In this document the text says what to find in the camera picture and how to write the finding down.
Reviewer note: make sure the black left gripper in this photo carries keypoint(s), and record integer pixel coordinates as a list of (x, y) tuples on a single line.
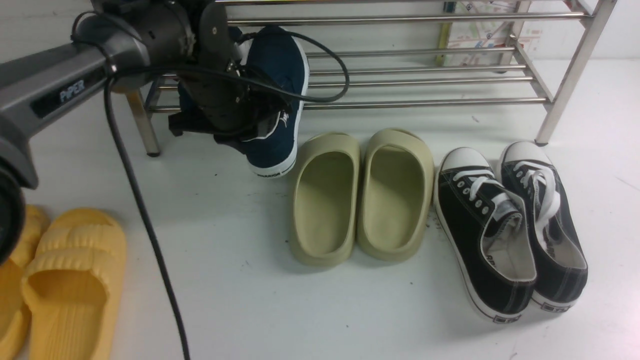
[(232, 99)]

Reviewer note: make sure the navy canvas shoe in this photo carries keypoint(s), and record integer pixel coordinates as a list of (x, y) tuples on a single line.
[(189, 110), (271, 147)]

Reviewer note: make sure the black canvas sneaker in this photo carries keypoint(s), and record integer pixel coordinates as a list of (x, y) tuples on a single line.
[(487, 227), (561, 265)]

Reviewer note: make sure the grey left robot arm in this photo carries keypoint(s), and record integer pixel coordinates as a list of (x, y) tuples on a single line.
[(122, 45)]

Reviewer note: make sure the stainless steel shoe rack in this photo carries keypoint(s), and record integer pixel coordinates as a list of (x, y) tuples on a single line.
[(593, 20)]

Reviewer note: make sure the left olive foam slide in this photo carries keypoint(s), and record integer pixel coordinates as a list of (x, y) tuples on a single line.
[(324, 192)]

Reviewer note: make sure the olive foam slide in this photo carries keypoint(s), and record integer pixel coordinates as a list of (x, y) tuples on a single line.
[(324, 192), (396, 195)]

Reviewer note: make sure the right olive foam slide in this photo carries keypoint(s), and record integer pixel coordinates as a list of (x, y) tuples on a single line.
[(396, 195)]

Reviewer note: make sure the right yellow ridged slipper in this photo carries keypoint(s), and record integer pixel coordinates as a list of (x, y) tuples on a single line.
[(73, 286)]

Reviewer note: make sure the yellow ridged slipper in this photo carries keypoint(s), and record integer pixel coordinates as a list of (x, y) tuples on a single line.
[(73, 286), (15, 315)]

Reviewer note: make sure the left yellow ridged slipper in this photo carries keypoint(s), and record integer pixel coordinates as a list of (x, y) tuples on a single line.
[(15, 315)]

